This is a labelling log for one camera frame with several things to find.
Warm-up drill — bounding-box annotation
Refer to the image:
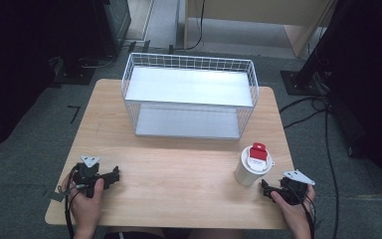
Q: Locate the grey tape piece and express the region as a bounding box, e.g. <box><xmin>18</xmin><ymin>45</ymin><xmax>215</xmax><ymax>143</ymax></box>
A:
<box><xmin>48</xmin><ymin>189</ymin><xmax>67</xmax><ymax>202</ymax></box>

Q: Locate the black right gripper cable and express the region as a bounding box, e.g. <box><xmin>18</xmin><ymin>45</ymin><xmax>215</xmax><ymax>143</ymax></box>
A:
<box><xmin>286</xmin><ymin>185</ymin><xmax>317</xmax><ymax>239</ymax></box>

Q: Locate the white wire shelf rack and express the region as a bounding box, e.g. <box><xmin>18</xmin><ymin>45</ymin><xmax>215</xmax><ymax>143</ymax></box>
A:
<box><xmin>120</xmin><ymin>52</ymin><xmax>260</xmax><ymax>141</ymax></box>

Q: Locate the person's right hand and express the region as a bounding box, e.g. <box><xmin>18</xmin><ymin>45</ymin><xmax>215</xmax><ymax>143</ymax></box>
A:
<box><xmin>270</xmin><ymin>183</ymin><xmax>316</xmax><ymax>232</ymax></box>

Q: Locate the white cup with red lid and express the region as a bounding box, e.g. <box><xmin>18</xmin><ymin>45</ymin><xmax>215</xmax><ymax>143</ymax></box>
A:
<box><xmin>234</xmin><ymin>142</ymin><xmax>276</xmax><ymax>187</ymax></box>

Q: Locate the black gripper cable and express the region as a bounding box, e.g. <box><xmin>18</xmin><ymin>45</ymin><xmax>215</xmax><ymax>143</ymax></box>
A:
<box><xmin>286</xmin><ymin>185</ymin><xmax>317</xmax><ymax>239</ymax></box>
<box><xmin>57</xmin><ymin>164</ymin><xmax>81</xmax><ymax>239</ymax></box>

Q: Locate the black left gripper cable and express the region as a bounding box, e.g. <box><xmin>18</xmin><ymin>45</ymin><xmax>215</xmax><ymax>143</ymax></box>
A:
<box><xmin>57</xmin><ymin>164</ymin><xmax>81</xmax><ymax>239</ymax></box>

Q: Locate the black stand with base plate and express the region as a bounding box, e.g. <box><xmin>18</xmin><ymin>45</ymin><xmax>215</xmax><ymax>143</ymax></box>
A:
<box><xmin>280</xmin><ymin>0</ymin><xmax>362</xmax><ymax>98</ymax></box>

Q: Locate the long black floor cable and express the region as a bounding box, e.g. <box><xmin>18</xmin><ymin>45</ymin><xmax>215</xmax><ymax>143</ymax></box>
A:
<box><xmin>323</xmin><ymin>99</ymin><xmax>341</xmax><ymax>239</ymax></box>

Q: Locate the black cabinet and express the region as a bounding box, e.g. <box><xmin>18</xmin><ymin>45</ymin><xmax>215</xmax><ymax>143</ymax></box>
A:
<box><xmin>92</xmin><ymin>0</ymin><xmax>132</xmax><ymax>58</ymax></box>

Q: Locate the looped black floor cable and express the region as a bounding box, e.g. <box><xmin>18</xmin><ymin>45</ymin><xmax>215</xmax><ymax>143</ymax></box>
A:
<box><xmin>279</xmin><ymin>95</ymin><xmax>330</xmax><ymax>131</ymax></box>

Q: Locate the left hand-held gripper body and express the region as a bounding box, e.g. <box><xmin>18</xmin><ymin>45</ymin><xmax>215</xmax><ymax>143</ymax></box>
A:
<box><xmin>72</xmin><ymin>154</ymin><xmax>109</xmax><ymax>199</ymax></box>

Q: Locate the dark curtain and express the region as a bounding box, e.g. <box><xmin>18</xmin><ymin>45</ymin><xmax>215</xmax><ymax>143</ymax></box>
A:
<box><xmin>0</xmin><ymin>0</ymin><xmax>96</xmax><ymax>157</ymax></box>
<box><xmin>324</xmin><ymin>0</ymin><xmax>382</xmax><ymax>190</ymax></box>

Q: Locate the black stand base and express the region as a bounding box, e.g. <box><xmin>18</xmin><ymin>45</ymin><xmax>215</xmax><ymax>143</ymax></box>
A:
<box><xmin>48</xmin><ymin>55</ymin><xmax>117</xmax><ymax>87</ymax></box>

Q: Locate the black hanging cable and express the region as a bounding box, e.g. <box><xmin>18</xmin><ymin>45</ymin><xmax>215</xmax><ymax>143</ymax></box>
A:
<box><xmin>172</xmin><ymin>0</ymin><xmax>207</xmax><ymax>52</ymax></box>

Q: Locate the person's left hand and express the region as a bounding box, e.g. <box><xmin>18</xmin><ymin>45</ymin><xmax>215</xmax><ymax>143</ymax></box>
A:
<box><xmin>61</xmin><ymin>173</ymin><xmax>105</xmax><ymax>231</ymax></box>

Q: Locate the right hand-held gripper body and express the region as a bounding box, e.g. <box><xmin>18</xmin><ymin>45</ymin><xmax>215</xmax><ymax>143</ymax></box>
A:
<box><xmin>278</xmin><ymin>169</ymin><xmax>316</xmax><ymax>206</ymax></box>

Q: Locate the light wooden desk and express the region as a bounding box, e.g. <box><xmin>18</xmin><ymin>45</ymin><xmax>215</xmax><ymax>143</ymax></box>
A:
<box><xmin>183</xmin><ymin>0</ymin><xmax>340</xmax><ymax>58</ymax></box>

